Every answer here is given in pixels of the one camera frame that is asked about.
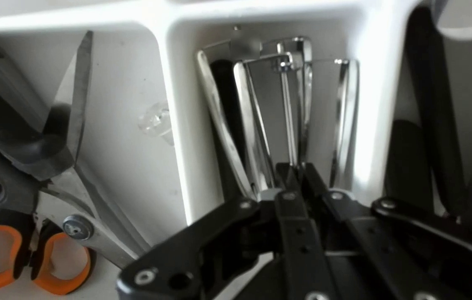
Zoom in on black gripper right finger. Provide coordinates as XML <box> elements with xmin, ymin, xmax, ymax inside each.
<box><xmin>300</xmin><ymin>164</ymin><xmax>472</xmax><ymax>300</ymax></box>

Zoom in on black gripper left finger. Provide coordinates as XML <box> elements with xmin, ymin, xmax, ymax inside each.
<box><xmin>116</xmin><ymin>199</ymin><xmax>278</xmax><ymax>300</ymax></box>

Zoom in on white drawer organizer tray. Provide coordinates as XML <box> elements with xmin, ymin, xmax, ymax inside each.
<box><xmin>0</xmin><ymin>0</ymin><xmax>472</xmax><ymax>300</ymax></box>

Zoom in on black handled utensil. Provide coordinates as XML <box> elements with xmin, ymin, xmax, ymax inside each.
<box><xmin>385</xmin><ymin>7</ymin><xmax>472</xmax><ymax>227</ymax></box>

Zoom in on orange handled scissors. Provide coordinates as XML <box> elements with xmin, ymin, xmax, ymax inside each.
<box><xmin>0</xmin><ymin>32</ymin><xmax>146</xmax><ymax>295</ymax></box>

